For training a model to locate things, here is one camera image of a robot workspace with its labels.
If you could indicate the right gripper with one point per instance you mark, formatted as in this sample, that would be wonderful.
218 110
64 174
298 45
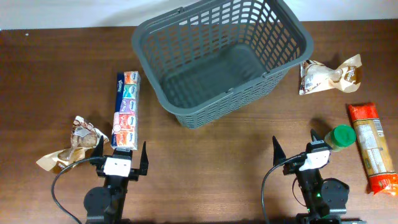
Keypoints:
280 155

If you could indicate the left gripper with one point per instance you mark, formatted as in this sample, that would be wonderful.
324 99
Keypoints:
134 174

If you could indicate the green lid spice jar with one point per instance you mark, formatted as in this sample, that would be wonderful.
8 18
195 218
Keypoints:
340 137

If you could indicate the orange pasta packet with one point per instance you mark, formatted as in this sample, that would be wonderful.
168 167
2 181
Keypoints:
374 150

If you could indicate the grey plastic shopping basket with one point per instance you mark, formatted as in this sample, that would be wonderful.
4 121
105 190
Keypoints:
212 57

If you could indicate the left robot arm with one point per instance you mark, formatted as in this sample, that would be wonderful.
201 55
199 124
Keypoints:
105 204

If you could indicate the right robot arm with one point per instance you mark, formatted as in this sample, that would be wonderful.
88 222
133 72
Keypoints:
325 199

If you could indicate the multicolour tissue pack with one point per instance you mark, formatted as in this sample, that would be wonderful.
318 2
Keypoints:
124 132

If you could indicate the left brown snack bag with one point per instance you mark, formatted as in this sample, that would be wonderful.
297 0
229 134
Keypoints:
84 137

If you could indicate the right beige snack bag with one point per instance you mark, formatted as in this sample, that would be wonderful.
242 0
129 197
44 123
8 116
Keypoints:
316 77

